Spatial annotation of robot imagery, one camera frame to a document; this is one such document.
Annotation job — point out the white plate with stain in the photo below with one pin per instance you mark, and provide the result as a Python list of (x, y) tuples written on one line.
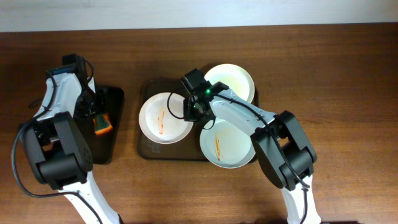
[(158, 124)]

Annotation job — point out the black tray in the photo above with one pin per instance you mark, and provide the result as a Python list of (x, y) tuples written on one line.
[(102, 146)]

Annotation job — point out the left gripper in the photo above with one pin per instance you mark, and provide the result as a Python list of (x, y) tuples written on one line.
[(96, 109)]

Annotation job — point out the light green plate with stain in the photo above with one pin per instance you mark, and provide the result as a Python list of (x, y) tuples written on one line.
[(225, 146)]

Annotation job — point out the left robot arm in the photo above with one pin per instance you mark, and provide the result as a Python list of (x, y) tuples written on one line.
[(57, 151)]

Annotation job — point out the orange green sponge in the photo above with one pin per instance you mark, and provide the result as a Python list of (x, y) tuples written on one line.
[(102, 124)]

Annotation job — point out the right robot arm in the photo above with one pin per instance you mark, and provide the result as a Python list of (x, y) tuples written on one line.
[(281, 146)]

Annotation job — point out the brown tray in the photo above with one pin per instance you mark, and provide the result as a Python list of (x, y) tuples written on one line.
[(188, 149)]

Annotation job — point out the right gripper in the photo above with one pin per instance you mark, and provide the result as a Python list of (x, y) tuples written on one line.
[(190, 112)]

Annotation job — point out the cream plate at back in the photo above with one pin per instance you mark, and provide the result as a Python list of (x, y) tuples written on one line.
[(235, 77)]

